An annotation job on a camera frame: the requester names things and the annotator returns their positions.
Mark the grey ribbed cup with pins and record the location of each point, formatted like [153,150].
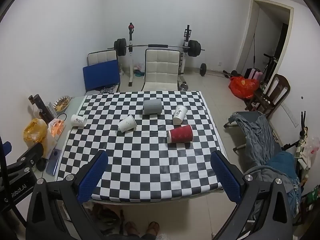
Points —
[152,106]

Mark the barbell with black plates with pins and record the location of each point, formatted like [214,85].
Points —
[121,47]

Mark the pink suitcase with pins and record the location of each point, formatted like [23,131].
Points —
[256,74]

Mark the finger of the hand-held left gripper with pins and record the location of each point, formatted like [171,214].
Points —
[28,156]
[6,147]

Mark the dark bottle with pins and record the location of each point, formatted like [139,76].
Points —
[41,107]

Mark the plain white paper cup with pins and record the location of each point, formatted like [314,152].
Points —
[127,123]

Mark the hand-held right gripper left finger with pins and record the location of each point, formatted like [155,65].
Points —
[92,178]

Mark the white plastic bag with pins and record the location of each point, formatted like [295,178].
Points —
[310,150]

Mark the dark wooden chair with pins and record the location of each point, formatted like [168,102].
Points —
[277,90]

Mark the black kick scooter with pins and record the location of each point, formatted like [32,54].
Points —
[271,62]

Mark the woven snack basket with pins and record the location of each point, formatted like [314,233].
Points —
[62,103]

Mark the folding cot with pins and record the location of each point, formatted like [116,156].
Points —
[246,116]

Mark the blue smartphone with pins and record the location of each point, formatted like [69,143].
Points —
[53,162]

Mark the white cup with black print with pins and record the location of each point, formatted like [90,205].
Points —
[78,120]
[180,114]

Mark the black white checkered tablecloth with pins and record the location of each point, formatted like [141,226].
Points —
[150,165]

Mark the white barbell rack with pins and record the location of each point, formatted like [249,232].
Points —
[130,62]

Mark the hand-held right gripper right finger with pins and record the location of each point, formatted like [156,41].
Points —
[226,180]

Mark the chrome dumbbell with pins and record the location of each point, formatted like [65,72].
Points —
[183,86]

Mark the blue board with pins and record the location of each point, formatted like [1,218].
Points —
[101,75]

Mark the door frame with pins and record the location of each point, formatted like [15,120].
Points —
[246,35]

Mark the person's foot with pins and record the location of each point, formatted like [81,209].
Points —
[153,228]
[130,228]

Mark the grey cloth on cot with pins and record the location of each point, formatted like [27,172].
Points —
[282,165]

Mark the yellow plastic bag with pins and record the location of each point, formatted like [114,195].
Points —
[35,132]

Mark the person's right foot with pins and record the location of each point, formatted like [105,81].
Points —
[153,228]

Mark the red plastic bag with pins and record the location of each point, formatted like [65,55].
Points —
[242,87]

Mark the person's left foot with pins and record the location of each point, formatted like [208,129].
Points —
[130,228]

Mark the red ribbed paper cup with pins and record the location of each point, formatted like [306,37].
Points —
[181,134]

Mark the orange plastic bag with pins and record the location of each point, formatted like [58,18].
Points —
[56,127]

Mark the small black dumbbell bar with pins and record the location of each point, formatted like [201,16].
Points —
[203,69]

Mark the white padded chair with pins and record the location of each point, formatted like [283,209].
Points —
[161,68]
[101,56]

